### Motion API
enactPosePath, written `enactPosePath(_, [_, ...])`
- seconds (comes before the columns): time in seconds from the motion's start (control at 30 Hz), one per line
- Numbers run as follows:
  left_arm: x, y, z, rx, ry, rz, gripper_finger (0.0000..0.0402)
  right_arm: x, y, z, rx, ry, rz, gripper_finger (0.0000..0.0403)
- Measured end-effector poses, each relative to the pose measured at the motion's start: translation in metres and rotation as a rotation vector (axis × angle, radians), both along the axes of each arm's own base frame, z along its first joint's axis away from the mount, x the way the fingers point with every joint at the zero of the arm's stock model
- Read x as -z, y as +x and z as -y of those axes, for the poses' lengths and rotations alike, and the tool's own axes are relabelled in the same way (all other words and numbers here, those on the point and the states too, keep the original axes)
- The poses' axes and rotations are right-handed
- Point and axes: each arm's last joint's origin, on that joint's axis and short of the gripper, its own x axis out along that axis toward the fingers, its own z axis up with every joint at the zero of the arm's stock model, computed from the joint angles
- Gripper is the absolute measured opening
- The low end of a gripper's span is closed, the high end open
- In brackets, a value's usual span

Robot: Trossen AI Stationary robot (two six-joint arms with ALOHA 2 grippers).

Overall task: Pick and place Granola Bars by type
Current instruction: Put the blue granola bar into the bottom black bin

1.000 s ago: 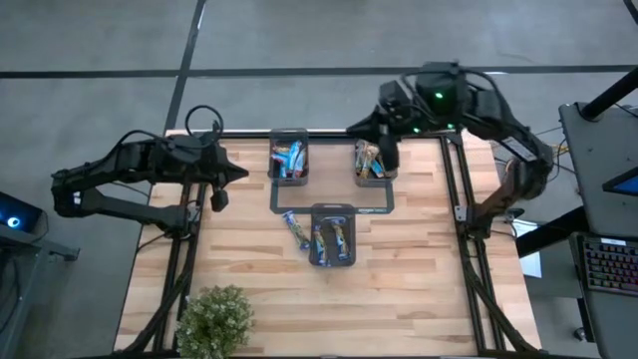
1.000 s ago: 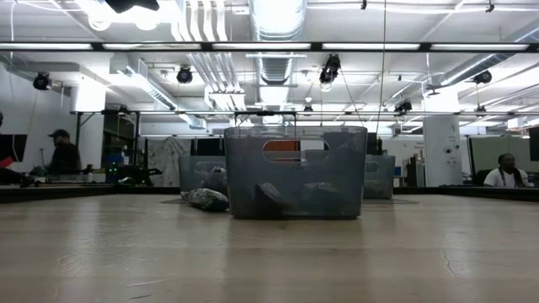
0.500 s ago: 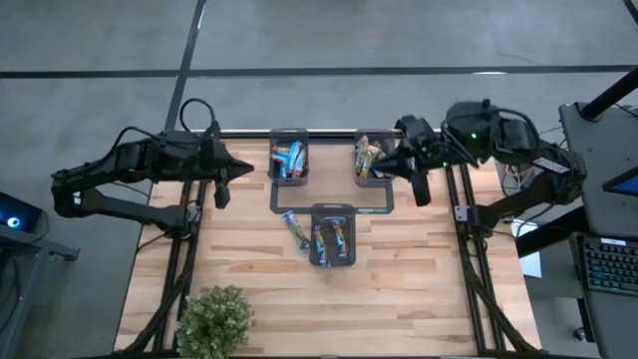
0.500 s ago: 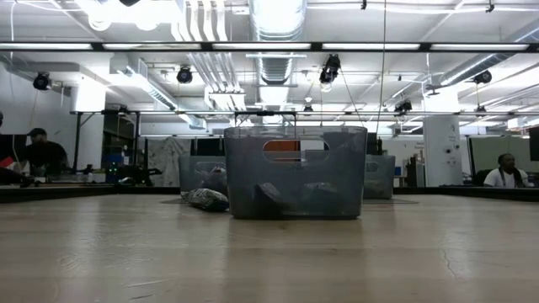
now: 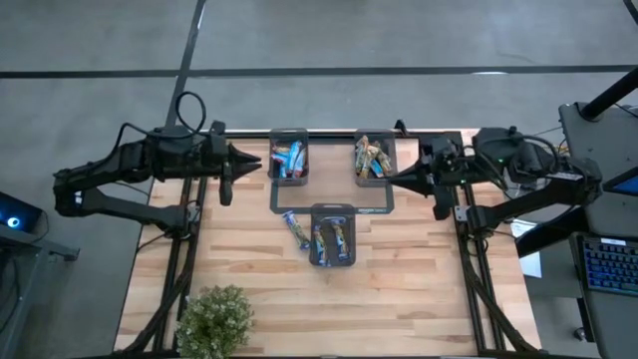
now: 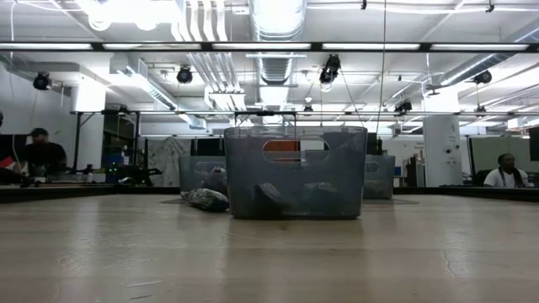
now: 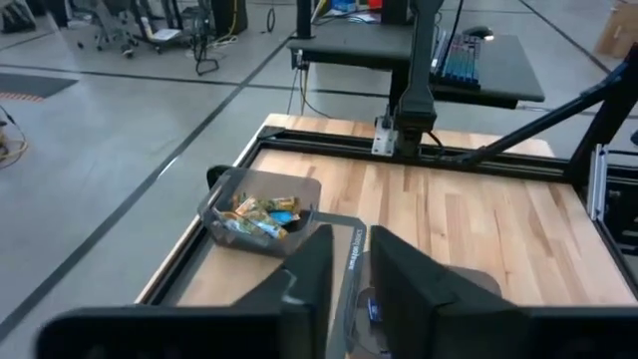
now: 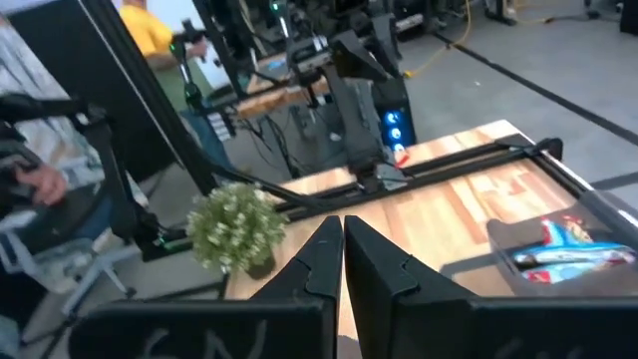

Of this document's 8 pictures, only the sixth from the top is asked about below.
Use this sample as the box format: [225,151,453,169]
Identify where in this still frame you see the blue green granola bar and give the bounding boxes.
[251,182,292,220]

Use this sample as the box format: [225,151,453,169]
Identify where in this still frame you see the green oatmeal granola bar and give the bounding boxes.
[180,188,231,213]

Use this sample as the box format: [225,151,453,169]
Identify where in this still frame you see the orange panel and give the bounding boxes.
[263,141,301,163]

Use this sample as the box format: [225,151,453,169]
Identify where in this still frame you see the grey translucent plastic bin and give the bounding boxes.
[222,125,369,221]
[362,154,397,200]
[179,155,231,197]

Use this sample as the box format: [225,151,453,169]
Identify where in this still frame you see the white ceiling pipes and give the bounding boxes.
[187,52,248,111]

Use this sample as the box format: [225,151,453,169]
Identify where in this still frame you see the marbled grey sheet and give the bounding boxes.
[146,137,193,187]

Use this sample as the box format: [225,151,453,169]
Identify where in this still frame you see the black top beam with lights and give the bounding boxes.
[0,40,539,54]

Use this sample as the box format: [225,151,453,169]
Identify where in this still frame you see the white pillar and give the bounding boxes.
[422,90,464,187]

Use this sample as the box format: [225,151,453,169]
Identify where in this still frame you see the black office chair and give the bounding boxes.
[473,168,492,189]

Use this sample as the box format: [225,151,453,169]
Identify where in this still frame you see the person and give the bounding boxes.
[483,152,535,189]
[21,127,68,178]

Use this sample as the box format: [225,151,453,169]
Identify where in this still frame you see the black monitor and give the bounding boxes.
[0,134,29,163]

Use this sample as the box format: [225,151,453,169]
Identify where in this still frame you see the silver ventilation duct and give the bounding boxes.
[248,0,309,111]

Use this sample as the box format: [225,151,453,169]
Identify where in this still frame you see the thin hanging cable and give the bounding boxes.
[376,0,387,136]

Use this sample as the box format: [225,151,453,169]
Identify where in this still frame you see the black background rig frame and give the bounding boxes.
[69,109,142,182]

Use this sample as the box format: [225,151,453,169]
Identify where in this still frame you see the grey partition wall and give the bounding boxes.
[469,136,531,173]

